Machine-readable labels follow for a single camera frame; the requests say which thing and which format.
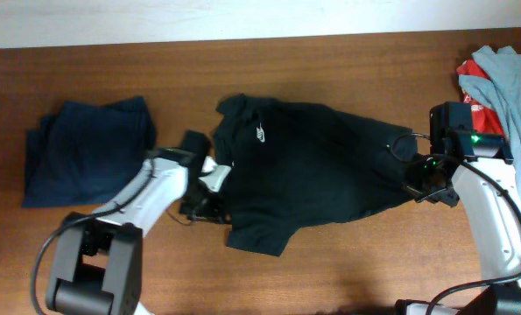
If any folded navy blue garment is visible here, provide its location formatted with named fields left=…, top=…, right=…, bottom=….
left=22, top=96, right=157, bottom=208

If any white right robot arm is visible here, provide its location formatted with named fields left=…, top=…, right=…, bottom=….
left=395, top=131, right=521, bottom=314

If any black Nike t-shirt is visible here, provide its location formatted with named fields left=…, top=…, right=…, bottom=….
left=213, top=94, right=417, bottom=256

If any red sports shirt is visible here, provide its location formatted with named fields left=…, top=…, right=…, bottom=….
left=456, top=58, right=509, bottom=140

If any grey-blue shirt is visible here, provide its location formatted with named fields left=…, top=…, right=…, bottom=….
left=459, top=45, right=521, bottom=199

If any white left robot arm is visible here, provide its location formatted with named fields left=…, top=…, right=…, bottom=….
left=46, top=148, right=231, bottom=315

